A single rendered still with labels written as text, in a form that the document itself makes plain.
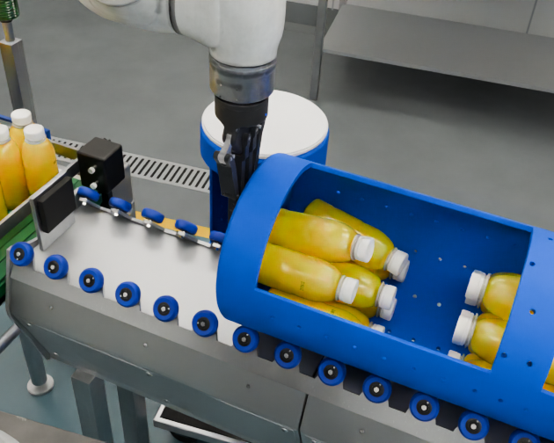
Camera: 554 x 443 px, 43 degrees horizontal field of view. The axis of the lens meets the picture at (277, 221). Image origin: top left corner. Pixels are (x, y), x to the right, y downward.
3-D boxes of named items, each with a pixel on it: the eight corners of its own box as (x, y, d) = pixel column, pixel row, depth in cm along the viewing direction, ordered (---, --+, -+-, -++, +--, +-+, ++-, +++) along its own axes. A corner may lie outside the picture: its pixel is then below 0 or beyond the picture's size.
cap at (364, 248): (357, 264, 107) (368, 266, 107) (352, 254, 104) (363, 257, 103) (365, 241, 109) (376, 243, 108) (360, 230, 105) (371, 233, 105)
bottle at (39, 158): (25, 208, 146) (11, 142, 136) (38, 190, 151) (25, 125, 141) (57, 212, 146) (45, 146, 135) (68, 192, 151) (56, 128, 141)
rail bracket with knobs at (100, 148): (103, 204, 149) (98, 164, 142) (75, 194, 151) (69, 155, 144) (128, 180, 156) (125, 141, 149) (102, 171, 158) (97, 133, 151)
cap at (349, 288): (349, 272, 106) (360, 275, 106) (345, 294, 108) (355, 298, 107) (342, 282, 103) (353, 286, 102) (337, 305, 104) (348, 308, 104)
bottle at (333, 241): (266, 251, 115) (358, 275, 108) (251, 235, 109) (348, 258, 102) (280, 216, 117) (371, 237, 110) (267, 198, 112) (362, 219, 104)
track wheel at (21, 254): (31, 245, 125) (38, 245, 127) (10, 238, 126) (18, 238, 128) (25, 270, 125) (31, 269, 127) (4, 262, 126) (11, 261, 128)
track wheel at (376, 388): (355, 391, 108) (358, 388, 109) (379, 410, 106) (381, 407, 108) (373, 368, 107) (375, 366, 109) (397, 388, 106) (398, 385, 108)
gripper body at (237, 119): (231, 71, 100) (229, 127, 106) (203, 97, 94) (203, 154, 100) (279, 83, 98) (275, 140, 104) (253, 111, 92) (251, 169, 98)
